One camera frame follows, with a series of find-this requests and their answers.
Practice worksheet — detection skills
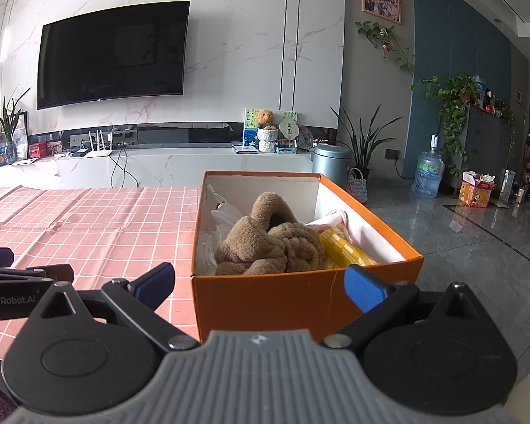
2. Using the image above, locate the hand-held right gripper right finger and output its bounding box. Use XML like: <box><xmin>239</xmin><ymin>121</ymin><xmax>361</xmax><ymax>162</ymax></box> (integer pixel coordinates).
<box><xmin>324</xmin><ymin>264</ymin><xmax>491</xmax><ymax>349</ymax></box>

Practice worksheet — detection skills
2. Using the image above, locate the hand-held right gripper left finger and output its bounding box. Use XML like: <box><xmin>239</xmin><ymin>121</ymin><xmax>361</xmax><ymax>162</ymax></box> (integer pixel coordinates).
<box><xmin>26</xmin><ymin>261</ymin><xmax>201</xmax><ymax>352</ymax></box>

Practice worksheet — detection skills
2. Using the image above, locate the yellow plastic packet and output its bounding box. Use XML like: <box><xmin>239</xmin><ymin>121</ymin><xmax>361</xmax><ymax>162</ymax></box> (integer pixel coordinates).
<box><xmin>318</xmin><ymin>225</ymin><xmax>381</xmax><ymax>269</ymax></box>

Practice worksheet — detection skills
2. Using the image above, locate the orange cardboard box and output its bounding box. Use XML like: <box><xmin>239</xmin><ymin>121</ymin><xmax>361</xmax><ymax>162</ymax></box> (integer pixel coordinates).
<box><xmin>190</xmin><ymin>170</ymin><xmax>425</xmax><ymax>343</ymax></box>

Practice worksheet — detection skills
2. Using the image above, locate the clear plastic bag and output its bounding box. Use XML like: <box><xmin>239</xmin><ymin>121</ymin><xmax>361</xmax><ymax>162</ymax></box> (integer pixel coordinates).
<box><xmin>199</xmin><ymin>184</ymin><xmax>248</xmax><ymax>275</ymax></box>

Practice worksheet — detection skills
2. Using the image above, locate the brown plush toy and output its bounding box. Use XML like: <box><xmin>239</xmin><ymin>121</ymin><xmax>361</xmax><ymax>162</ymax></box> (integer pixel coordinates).
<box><xmin>214</xmin><ymin>191</ymin><xmax>328</xmax><ymax>277</ymax></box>

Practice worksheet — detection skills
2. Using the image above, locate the pink checked tablecloth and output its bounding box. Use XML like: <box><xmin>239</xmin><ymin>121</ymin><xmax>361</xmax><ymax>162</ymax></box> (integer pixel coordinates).
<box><xmin>0</xmin><ymin>184</ymin><xmax>204</xmax><ymax>358</ymax></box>

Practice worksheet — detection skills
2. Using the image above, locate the woven basket bag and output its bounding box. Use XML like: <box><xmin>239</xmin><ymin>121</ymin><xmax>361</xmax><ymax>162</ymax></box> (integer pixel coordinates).
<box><xmin>347</xmin><ymin>168</ymin><xmax>369</xmax><ymax>204</ymax></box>

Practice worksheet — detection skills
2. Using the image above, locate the white plastic pouch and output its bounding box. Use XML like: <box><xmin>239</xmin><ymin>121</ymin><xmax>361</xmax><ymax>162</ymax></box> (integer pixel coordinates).
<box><xmin>12</xmin><ymin>128</ymin><xmax>28</xmax><ymax>160</ymax></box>

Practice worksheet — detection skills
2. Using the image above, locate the white marble TV cabinet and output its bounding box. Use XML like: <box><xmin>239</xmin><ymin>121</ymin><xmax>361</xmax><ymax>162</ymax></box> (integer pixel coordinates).
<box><xmin>0</xmin><ymin>141</ymin><xmax>336</xmax><ymax>190</ymax></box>

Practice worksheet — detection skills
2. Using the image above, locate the grey round trash can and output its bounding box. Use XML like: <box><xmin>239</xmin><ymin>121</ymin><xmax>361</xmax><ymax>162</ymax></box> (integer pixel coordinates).
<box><xmin>311</xmin><ymin>142</ymin><xmax>353</xmax><ymax>188</ymax></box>

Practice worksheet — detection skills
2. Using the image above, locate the blue water bottle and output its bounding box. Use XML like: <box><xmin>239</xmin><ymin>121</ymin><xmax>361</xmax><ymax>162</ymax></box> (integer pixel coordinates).
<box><xmin>412</xmin><ymin>134</ymin><xmax>445</xmax><ymax>199</ymax></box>

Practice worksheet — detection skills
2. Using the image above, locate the green plant in glass vase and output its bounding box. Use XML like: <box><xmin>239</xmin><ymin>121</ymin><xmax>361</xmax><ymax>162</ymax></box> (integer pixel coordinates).
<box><xmin>0</xmin><ymin>87</ymin><xmax>31</xmax><ymax>165</ymax></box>

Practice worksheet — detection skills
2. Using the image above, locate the white router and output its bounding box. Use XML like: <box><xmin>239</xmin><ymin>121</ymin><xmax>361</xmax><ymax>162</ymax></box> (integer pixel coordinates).
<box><xmin>83</xmin><ymin>130</ymin><xmax>113</xmax><ymax>157</ymax></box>

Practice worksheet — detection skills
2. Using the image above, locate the orange gift bag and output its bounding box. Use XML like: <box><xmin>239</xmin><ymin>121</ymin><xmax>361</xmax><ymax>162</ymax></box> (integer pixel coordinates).
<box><xmin>458</xmin><ymin>170</ymin><xmax>497</xmax><ymax>208</ymax></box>

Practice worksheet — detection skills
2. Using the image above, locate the long-leaf potted plant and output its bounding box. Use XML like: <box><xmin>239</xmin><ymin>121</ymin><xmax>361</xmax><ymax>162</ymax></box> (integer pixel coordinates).
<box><xmin>330</xmin><ymin>105</ymin><xmax>402</xmax><ymax>173</ymax></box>

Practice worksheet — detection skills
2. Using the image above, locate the round white fan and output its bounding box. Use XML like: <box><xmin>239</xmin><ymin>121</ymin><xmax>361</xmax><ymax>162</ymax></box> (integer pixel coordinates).
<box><xmin>277</xmin><ymin>117</ymin><xmax>300</xmax><ymax>148</ymax></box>

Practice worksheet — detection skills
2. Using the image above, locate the painted picture board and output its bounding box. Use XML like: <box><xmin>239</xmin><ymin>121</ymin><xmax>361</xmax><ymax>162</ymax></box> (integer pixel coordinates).
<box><xmin>243</xmin><ymin>107</ymin><xmax>261</xmax><ymax>146</ymax></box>

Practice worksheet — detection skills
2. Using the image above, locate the dark grey cabinet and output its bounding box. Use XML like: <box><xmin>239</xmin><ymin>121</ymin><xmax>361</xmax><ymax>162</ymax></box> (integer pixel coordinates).
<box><xmin>466</xmin><ymin>104</ymin><xmax>517</xmax><ymax>186</ymax></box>

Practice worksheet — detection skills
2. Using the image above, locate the trailing green plant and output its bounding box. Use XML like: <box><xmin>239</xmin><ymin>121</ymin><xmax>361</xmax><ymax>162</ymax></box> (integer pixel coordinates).
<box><xmin>413</xmin><ymin>73</ymin><xmax>480</xmax><ymax>177</ymax></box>

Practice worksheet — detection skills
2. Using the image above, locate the hanging ivy plant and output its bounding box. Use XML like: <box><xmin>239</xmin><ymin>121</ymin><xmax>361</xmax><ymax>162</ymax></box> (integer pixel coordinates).
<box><xmin>354</xmin><ymin>20</ymin><xmax>418</xmax><ymax>76</ymax></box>

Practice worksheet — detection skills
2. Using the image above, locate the black cable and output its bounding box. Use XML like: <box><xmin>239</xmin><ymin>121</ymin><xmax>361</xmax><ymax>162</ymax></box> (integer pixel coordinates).
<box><xmin>110</xmin><ymin>146</ymin><xmax>140</xmax><ymax>187</ymax></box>

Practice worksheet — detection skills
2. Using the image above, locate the black picture frame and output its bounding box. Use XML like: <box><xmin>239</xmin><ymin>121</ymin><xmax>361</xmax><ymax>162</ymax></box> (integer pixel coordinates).
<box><xmin>11</xmin><ymin>111</ymin><xmax>28</xmax><ymax>142</ymax></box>

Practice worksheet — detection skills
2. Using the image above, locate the black wall television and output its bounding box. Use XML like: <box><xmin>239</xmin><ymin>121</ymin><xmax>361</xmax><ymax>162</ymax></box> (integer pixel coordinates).
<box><xmin>36</xmin><ymin>1</ymin><xmax>191</xmax><ymax>110</ymax></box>

